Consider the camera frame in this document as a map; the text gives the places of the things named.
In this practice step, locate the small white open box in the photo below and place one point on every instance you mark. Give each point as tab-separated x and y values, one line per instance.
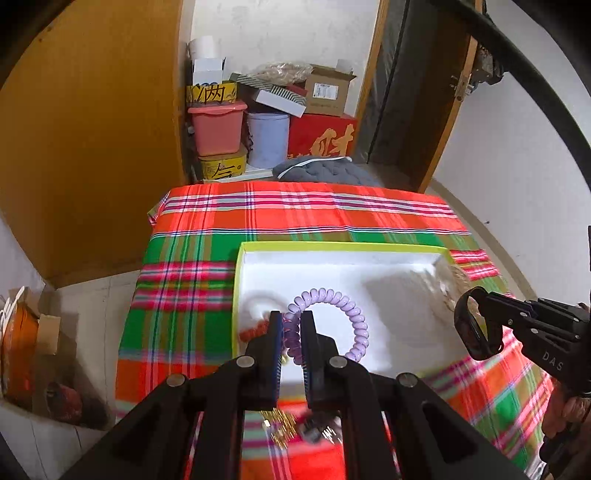
207	71

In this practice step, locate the brown cardboard box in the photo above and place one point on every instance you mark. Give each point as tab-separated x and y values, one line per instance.
325	94

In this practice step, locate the grey quilted cushion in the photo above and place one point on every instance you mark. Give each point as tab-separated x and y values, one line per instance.
323	170

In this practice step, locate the striped white box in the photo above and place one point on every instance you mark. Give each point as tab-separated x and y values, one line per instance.
279	99

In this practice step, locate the plaid cloth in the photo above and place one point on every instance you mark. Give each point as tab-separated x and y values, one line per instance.
194	295

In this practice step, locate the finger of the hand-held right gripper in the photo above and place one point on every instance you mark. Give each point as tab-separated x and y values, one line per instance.
475	341

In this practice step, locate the yellow wooden panel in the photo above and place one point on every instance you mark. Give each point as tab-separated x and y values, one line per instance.
92	138

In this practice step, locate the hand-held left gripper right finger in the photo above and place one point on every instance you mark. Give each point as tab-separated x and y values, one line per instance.
306	355

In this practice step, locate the cardboard flap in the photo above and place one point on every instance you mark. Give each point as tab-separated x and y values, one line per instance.
46	330

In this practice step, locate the person's right hand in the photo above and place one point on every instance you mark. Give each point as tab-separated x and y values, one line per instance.
561	415

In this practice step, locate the red gift box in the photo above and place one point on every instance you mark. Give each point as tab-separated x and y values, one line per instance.
323	136

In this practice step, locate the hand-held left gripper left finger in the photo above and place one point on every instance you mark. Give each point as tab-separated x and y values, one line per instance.
276	342

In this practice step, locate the crumpled plastic bag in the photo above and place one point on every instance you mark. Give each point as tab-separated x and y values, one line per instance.
281	71

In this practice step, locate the dark wooden door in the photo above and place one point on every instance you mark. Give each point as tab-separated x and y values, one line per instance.
406	92

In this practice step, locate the metal door lock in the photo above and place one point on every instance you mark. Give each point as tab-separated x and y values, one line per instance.
480	69

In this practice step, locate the silver jewelry piece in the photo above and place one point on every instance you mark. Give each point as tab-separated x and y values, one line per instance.
318	431

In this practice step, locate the white paper roll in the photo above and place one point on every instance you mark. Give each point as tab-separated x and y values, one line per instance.
203	47

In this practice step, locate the dark red round object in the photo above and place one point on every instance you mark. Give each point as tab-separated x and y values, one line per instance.
64	399

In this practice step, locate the pink plastic bin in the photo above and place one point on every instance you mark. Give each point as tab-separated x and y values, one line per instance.
217	129

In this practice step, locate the white tray with green rim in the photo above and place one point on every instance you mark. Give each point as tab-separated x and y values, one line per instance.
369	295

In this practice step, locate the lavender plastic bucket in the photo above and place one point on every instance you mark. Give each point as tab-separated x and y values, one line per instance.
268	138

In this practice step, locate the orange bag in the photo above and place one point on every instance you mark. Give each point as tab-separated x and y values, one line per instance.
21	350

